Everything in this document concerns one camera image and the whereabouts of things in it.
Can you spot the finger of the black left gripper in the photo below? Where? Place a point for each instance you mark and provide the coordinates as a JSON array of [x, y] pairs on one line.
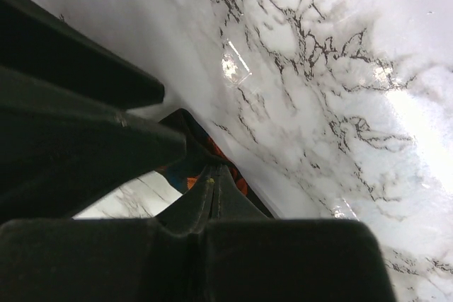
[[36, 43], [60, 152]]

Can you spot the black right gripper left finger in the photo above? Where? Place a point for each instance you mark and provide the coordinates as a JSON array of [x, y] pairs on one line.
[[107, 259]]

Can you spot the dark orange-patterned necktie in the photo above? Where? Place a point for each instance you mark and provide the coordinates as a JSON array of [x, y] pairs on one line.
[[201, 150]]

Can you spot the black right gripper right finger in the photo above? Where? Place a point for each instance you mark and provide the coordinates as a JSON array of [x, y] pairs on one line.
[[262, 259]]

